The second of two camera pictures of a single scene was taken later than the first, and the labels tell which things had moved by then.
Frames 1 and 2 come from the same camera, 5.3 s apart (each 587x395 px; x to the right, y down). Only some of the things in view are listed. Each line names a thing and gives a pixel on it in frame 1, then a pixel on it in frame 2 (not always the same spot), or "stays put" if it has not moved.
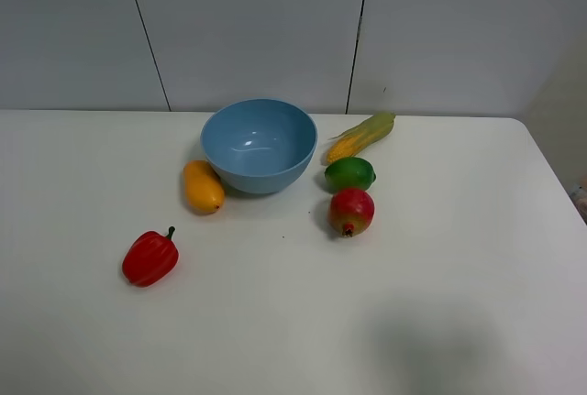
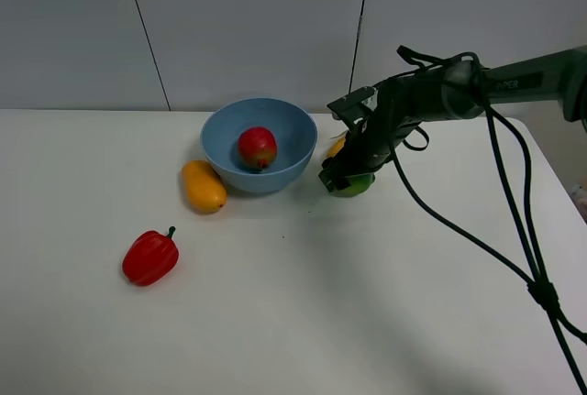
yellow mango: (204, 189) stays put
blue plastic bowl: (258, 146) stays put
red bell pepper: (150, 258) stays put
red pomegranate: (350, 211) -> (257, 148)
